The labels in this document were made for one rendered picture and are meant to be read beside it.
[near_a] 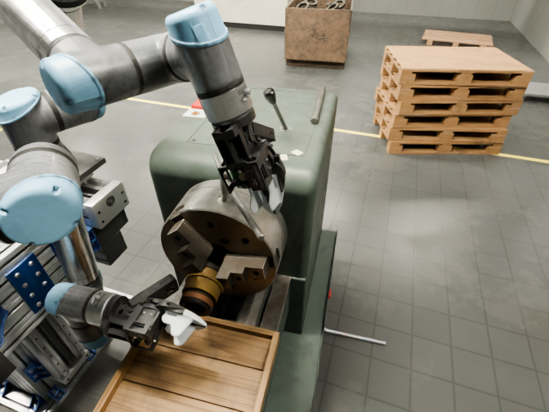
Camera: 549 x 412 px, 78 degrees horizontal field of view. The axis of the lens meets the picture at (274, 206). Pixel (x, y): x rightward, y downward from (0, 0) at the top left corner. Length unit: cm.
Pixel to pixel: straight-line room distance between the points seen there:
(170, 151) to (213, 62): 53
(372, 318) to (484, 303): 70
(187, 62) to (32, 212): 35
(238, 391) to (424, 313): 152
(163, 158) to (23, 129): 37
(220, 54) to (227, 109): 7
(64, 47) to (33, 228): 29
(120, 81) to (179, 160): 46
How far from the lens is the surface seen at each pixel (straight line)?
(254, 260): 82
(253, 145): 57
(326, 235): 172
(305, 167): 88
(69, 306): 88
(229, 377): 93
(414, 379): 201
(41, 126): 113
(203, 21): 50
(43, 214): 66
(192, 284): 80
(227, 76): 51
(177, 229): 81
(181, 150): 99
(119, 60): 55
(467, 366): 215
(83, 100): 53
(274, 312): 103
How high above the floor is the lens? 173
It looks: 40 degrees down
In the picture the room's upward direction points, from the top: straight up
